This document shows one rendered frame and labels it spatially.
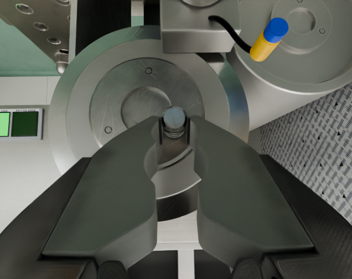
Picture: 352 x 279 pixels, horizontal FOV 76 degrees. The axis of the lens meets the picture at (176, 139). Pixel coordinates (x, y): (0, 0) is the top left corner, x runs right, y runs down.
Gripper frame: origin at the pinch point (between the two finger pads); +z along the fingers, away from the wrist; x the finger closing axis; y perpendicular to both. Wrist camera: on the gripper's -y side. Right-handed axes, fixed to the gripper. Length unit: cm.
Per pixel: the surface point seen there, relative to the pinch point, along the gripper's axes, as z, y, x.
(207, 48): 5.7, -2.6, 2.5
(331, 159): 6.7, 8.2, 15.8
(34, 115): 33.6, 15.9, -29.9
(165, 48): 5.6, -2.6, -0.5
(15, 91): 271, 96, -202
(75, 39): 8.4, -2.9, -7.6
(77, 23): 9.5, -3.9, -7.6
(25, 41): 233, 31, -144
